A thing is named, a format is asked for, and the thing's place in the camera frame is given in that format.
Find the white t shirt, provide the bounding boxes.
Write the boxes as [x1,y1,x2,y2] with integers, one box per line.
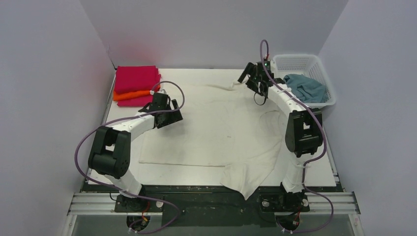
[139,85,286,199]

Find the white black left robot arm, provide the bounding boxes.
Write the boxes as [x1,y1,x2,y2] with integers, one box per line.
[88,92,183,211]

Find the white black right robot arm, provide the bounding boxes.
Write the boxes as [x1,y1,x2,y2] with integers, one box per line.
[238,60,324,211]

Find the magenta folded shirt bottom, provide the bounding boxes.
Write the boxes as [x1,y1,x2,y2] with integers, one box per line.
[116,95,152,107]

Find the magenta folded shirt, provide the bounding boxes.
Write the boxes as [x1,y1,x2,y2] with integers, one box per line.
[116,95,152,107]
[114,65,160,94]

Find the magenta folded shirt top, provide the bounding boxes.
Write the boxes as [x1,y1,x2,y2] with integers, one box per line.
[114,65,160,94]

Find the orange folded shirt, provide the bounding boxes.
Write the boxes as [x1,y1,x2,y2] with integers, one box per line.
[113,90,150,101]

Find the teal crumpled shirt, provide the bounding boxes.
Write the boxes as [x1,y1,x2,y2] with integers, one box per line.
[283,74,328,103]

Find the white plastic basket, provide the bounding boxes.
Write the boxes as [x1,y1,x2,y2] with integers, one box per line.
[272,54,336,108]

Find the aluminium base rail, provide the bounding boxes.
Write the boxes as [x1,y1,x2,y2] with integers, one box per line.
[66,191,361,216]

